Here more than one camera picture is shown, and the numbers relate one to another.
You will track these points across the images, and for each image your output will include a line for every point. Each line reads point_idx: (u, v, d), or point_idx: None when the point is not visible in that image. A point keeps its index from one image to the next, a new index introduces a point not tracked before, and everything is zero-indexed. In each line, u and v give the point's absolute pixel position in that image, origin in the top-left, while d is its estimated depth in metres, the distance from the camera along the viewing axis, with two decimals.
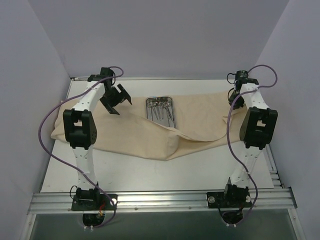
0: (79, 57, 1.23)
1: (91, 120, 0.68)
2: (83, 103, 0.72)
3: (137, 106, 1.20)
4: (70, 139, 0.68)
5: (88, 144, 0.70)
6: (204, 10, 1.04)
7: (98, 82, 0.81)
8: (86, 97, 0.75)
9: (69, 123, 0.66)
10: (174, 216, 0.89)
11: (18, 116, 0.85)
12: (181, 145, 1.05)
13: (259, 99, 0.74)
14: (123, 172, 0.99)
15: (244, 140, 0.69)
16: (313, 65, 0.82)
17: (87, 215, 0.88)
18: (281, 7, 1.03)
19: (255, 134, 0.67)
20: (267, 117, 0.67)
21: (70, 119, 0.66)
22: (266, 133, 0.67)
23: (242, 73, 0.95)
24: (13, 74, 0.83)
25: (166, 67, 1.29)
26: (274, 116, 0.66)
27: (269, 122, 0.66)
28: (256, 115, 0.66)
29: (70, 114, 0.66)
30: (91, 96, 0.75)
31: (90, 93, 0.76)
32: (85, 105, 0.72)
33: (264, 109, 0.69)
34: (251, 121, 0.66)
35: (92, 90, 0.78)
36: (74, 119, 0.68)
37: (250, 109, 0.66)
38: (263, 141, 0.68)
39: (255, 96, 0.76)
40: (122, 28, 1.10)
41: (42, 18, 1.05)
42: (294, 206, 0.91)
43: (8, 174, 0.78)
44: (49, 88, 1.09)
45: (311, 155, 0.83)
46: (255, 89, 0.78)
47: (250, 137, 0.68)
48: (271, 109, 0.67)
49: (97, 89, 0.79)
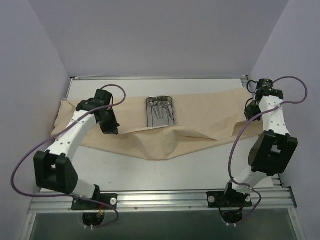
0: (79, 57, 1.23)
1: (68, 167, 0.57)
2: (62, 143, 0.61)
3: (136, 104, 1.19)
4: (43, 185, 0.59)
5: (64, 193, 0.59)
6: (204, 11, 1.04)
7: (86, 114, 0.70)
8: (67, 135, 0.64)
9: (41, 169, 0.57)
10: (174, 216, 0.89)
11: (19, 116, 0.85)
12: (180, 145, 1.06)
13: (278, 121, 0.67)
14: (123, 173, 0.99)
15: (254, 165, 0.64)
16: (314, 65, 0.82)
17: (87, 215, 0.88)
18: (281, 7, 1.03)
19: (267, 161, 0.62)
20: (284, 143, 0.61)
21: (41, 165, 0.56)
22: (279, 162, 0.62)
23: (265, 82, 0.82)
24: (13, 73, 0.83)
25: (166, 67, 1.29)
26: (294, 145, 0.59)
27: (285, 151, 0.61)
28: (270, 140, 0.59)
29: (43, 157, 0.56)
30: (75, 133, 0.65)
31: (74, 128, 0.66)
32: (64, 146, 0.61)
33: (283, 134, 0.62)
34: (265, 147, 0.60)
35: (78, 124, 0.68)
36: (48, 164, 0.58)
37: (264, 132, 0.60)
38: (273, 170, 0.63)
39: (274, 115, 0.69)
40: (122, 27, 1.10)
41: (42, 18, 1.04)
42: (294, 205, 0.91)
43: (8, 174, 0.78)
44: (49, 88, 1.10)
45: (312, 156, 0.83)
46: (278, 106, 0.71)
47: (261, 163, 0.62)
48: (290, 137, 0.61)
49: (85, 122, 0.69)
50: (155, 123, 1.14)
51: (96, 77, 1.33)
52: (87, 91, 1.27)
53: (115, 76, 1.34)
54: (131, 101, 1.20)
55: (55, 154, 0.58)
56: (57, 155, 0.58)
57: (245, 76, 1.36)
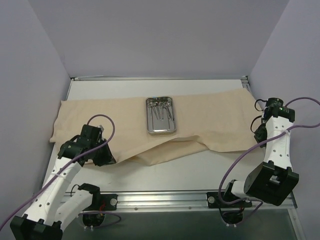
0: (79, 57, 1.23)
1: (50, 228, 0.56)
2: (41, 205, 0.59)
3: (136, 105, 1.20)
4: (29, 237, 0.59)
5: None
6: (204, 12, 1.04)
7: (68, 163, 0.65)
8: (47, 193, 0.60)
9: (20, 234, 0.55)
10: (174, 216, 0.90)
11: (19, 117, 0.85)
12: (181, 146, 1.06)
13: (282, 151, 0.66)
14: (123, 174, 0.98)
15: (249, 192, 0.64)
16: (314, 66, 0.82)
17: (87, 216, 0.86)
18: (281, 8, 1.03)
19: (263, 190, 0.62)
20: (284, 177, 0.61)
21: (20, 230, 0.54)
22: (275, 193, 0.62)
23: (276, 101, 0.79)
24: (13, 74, 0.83)
25: (166, 67, 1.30)
26: (294, 180, 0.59)
27: (283, 186, 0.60)
28: (269, 173, 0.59)
29: (21, 223, 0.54)
30: (54, 192, 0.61)
31: (55, 184, 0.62)
32: (42, 209, 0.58)
33: (284, 168, 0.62)
34: (263, 180, 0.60)
35: (59, 178, 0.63)
36: (27, 229, 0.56)
37: (263, 165, 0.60)
38: (269, 199, 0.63)
39: (280, 144, 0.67)
40: (122, 28, 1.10)
41: (42, 19, 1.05)
42: (294, 206, 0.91)
43: (8, 174, 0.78)
44: (49, 88, 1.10)
45: (311, 156, 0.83)
46: (285, 132, 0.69)
47: (257, 192, 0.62)
48: (292, 172, 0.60)
49: (66, 174, 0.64)
50: (156, 123, 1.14)
51: (96, 77, 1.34)
52: (87, 91, 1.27)
53: (116, 77, 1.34)
54: (131, 101, 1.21)
55: (32, 221, 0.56)
56: (34, 222, 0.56)
57: (245, 76, 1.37)
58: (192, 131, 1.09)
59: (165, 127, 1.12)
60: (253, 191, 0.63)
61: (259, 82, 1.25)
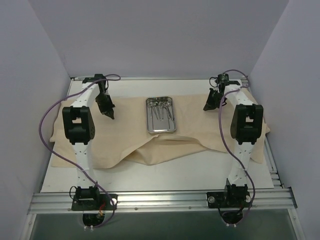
0: (79, 57, 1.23)
1: (89, 116, 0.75)
2: (81, 100, 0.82)
3: (137, 105, 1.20)
4: (71, 135, 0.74)
5: (87, 139, 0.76)
6: (204, 11, 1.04)
7: (92, 83, 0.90)
8: (83, 96, 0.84)
9: (68, 119, 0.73)
10: (175, 216, 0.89)
11: (18, 117, 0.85)
12: (181, 147, 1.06)
13: (242, 96, 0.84)
14: (123, 173, 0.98)
15: (237, 137, 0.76)
16: (314, 66, 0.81)
17: (87, 215, 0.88)
18: (281, 8, 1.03)
19: (246, 130, 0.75)
20: (254, 112, 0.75)
21: (69, 116, 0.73)
22: (256, 128, 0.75)
23: (223, 75, 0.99)
24: (13, 74, 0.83)
25: (166, 67, 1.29)
26: (261, 110, 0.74)
27: (257, 117, 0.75)
28: (242, 111, 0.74)
29: (69, 110, 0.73)
30: (88, 94, 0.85)
31: (87, 92, 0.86)
32: (83, 102, 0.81)
33: (251, 105, 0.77)
34: (240, 118, 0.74)
35: (88, 90, 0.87)
36: (73, 115, 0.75)
37: (236, 107, 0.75)
38: (254, 136, 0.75)
39: (238, 94, 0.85)
40: (122, 28, 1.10)
41: (42, 18, 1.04)
42: (294, 206, 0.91)
43: (8, 174, 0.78)
44: (49, 88, 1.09)
45: (310, 156, 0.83)
46: (238, 89, 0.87)
47: (241, 133, 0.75)
48: (257, 105, 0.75)
49: (93, 88, 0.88)
50: (155, 123, 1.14)
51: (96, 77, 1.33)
52: None
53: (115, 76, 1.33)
54: (131, 101, 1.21)
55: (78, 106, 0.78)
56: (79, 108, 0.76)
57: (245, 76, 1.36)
58: (192, 131, 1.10)
59: (165, 127, 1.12)
60: (239, 133, 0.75)
61: (258, 81, 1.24)
